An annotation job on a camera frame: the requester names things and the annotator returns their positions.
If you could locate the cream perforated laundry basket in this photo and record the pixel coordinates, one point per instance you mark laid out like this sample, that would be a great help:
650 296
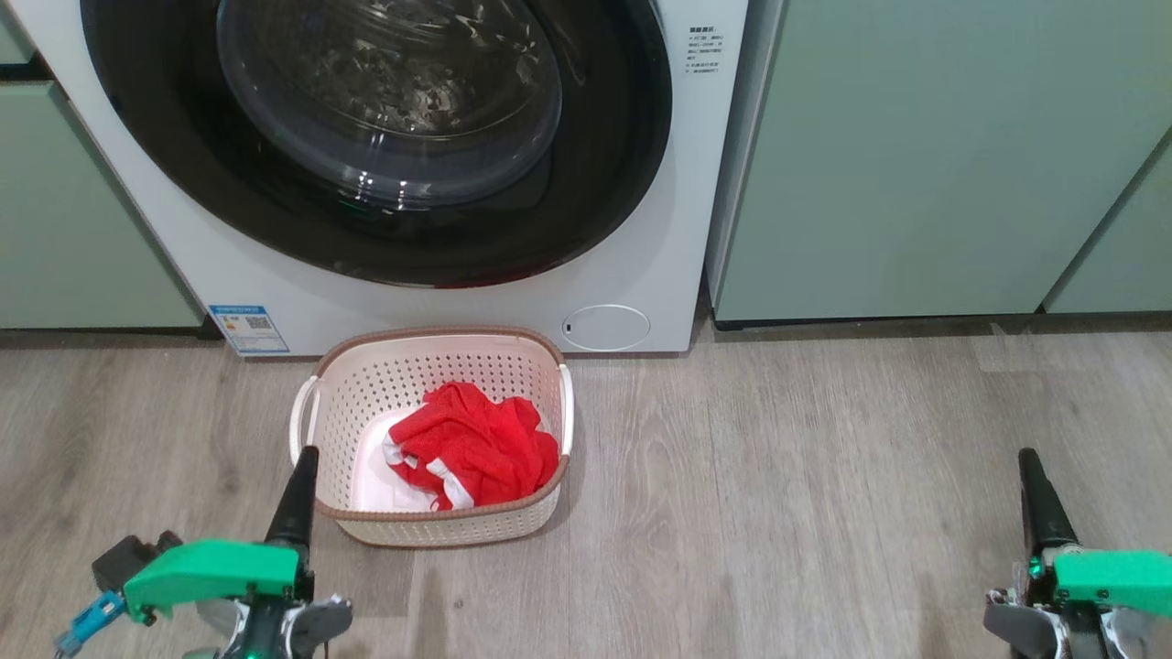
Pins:
366 384

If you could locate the red garment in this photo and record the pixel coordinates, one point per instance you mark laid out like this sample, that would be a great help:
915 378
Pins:
476 448

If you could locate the dark round washing machine door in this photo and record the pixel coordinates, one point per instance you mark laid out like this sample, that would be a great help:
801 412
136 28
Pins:
595 183

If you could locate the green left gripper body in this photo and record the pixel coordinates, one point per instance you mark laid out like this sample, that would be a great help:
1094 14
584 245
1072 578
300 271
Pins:
215 572

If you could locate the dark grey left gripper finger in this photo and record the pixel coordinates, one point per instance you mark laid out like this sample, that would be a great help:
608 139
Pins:
295 503

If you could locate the blue energy label sticker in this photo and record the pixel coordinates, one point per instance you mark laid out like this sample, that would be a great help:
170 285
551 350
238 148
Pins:
249 329

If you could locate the oval drain filter cover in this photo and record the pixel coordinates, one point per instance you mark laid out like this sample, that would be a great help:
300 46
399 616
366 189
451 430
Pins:
606 328

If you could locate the pale green cabinet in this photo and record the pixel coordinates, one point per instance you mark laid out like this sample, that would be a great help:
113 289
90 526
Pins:
1122 247
73 210
916 156

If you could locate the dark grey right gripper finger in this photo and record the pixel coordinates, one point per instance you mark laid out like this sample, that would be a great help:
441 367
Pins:
1044 503

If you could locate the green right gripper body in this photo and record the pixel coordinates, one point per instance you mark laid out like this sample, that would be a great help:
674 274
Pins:
1112 581

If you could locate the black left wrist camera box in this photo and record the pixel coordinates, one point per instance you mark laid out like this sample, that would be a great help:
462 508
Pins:
124 558

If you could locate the printed text sticker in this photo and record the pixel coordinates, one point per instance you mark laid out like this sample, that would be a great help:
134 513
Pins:
704 55

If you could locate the white front-loading washing machine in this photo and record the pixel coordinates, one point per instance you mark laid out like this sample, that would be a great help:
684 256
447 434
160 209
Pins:
682 275

